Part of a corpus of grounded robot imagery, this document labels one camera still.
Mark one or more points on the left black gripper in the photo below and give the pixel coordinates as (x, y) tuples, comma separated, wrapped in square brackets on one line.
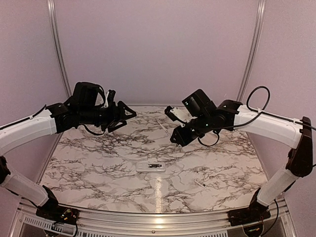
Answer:
[(120, 115)]

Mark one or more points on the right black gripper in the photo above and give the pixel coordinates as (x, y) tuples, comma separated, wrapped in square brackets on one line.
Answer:
[(183, 139)]

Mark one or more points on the white remote control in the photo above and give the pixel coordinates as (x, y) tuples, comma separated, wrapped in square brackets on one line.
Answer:
[(150, 167)]

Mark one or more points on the white battery cover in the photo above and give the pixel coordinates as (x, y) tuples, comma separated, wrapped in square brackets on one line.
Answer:
[(200, 183)]

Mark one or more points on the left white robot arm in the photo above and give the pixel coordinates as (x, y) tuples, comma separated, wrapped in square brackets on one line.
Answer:
[(88, 105)]

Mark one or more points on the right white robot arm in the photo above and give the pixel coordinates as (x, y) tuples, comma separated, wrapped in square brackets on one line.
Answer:
[(233, 115)]

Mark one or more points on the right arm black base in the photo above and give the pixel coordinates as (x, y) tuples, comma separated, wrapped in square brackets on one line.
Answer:
[(253, 213)]

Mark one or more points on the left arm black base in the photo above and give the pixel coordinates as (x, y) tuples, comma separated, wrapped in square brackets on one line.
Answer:
[(53, 211)]

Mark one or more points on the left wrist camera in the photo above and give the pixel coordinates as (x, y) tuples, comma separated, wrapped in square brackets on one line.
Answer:
[(109, 98)]

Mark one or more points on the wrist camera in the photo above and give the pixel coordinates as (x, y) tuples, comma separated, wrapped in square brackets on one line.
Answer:
[(109, 98), (176, 114)]

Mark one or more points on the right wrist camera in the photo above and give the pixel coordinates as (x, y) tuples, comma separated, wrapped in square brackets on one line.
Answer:
[(176, 114)]

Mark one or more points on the left aluminium frame post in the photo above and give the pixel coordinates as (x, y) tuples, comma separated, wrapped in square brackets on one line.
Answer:
[(58, 46)]

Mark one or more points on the aluminium frame post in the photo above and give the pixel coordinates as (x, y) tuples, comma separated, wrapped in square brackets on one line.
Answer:
[(58, 46), (253, 49)]

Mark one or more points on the front aluminium frame rail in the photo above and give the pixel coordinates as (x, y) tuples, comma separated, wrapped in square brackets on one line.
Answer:
[(100, 223)]

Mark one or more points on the right aluminium frame post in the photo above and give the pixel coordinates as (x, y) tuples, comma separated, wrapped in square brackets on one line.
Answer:
[(253, 49)]

